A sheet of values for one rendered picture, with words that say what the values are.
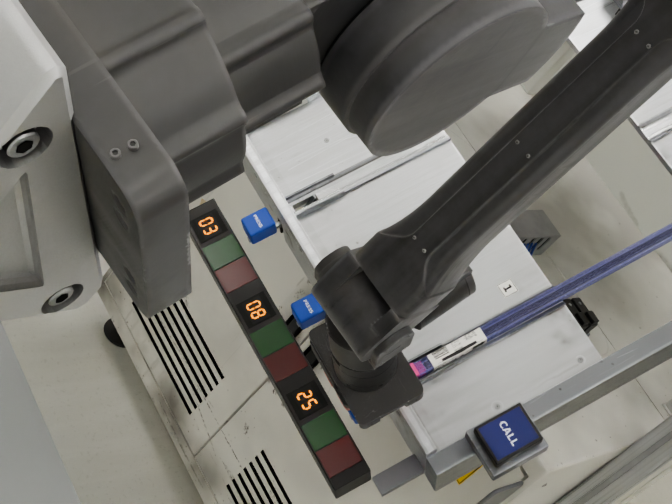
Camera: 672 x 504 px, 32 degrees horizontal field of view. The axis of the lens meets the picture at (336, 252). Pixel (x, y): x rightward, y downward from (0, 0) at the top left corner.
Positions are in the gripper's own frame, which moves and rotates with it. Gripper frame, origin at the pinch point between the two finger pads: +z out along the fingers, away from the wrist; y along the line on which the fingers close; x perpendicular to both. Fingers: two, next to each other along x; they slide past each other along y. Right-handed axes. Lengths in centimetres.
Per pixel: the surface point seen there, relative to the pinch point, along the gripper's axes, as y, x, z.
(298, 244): 17.3, -1.4, -0.3
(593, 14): 27, -44, 2
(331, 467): -4.0, 6.4, 2.2
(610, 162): 76, -108, 171
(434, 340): 2.0, -8.4, 1.5
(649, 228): 56, -107, 173
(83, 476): 29, 36, 65
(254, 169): 27.0, -1.3, -0.8
